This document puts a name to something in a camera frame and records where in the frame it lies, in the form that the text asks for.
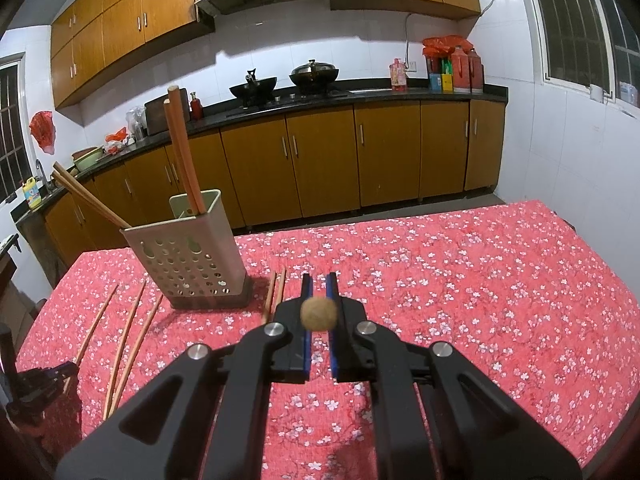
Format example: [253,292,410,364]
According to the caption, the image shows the left group wooden chopsticks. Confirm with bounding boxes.
[64,284,120,396]

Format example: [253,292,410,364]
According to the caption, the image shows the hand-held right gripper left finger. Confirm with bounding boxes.
[55,274,314,480]

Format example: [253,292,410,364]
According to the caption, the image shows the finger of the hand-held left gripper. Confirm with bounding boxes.
[45,362,80,386]

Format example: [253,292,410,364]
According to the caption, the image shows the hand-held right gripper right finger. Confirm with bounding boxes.
[325,272,583,480]

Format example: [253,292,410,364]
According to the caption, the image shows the red thermos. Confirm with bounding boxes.
[469,50,485,89]
[452,47,471,92]

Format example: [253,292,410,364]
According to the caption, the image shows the beige perforated chopstick holder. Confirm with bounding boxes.
[120,189,253,311]

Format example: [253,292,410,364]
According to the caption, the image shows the yellow detergent bottle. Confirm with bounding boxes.
[21,176,42,210]

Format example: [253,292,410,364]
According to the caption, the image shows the clear plastic bag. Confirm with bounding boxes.
[126,106,148,141]

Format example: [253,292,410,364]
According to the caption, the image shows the black open wok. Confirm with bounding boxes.
[229,67,278,107]

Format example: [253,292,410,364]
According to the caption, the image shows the red and white plastic bag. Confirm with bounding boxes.
[104,127,128,153]

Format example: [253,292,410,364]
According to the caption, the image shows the red floral tablecloth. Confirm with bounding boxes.
[15,199,640,480]

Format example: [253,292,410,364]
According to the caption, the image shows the dark wooden cutting board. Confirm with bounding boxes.
[144,88,191,136]

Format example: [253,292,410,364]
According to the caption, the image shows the gas stove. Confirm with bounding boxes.
[225,87,351,116]

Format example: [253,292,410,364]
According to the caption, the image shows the black kitchen countertop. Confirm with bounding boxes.
[10,82,508,226]

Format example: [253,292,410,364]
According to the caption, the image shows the wooden lower kitchen cabinets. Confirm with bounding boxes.
[42,99,506,271]

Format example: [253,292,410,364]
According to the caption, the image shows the wooden chopstick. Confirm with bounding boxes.
[300,297,337,332]
[52,161,133,228]
[260,272,277,326]
[163,99,197,217]
[102,280,147,421]
[51,172,128,231]
[109,293,165,415]
[271,267,287,311]

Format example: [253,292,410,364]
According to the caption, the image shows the green plastic basin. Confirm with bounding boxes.
[71,146,101,171]

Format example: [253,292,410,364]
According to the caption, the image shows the wok with metal lid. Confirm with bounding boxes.
[289,59,340,95]

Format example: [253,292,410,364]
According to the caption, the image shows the hanging red plastic bag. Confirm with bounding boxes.
[29,111,55,155]

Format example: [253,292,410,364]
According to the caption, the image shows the barred window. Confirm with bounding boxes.
[522,0,640,106]
[0,62,26,201]

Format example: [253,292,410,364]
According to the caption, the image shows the chopsticks pair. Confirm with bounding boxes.
[168,85,207,215]

